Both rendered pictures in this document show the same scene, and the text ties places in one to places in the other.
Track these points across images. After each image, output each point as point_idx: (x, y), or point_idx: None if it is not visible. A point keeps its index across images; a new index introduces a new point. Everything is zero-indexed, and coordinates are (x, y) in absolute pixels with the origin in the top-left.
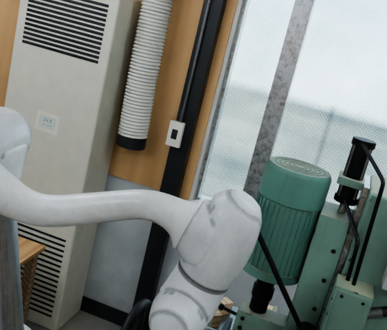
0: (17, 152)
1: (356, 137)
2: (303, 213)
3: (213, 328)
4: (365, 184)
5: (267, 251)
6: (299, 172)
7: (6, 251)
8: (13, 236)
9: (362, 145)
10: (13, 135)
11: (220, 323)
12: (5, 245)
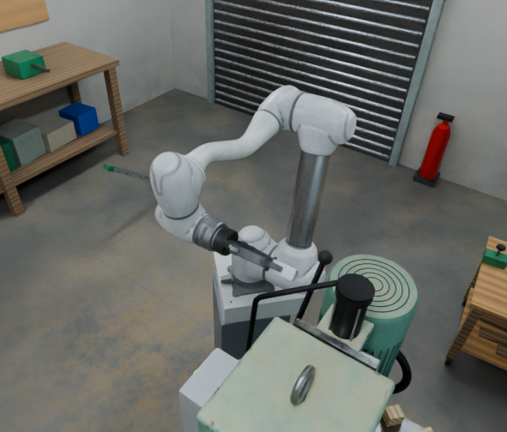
0: (310, 130)
1: (356, 276)
2: (321, 313)
3: (382, 418)
4: (313, 327)
5: (298, 311)
6: (340, 271)
7: (297, 189)
8: (303, 184)
9: (335, 279)
10: (310, 117)
11: (394, 430)
12: (298, 185)
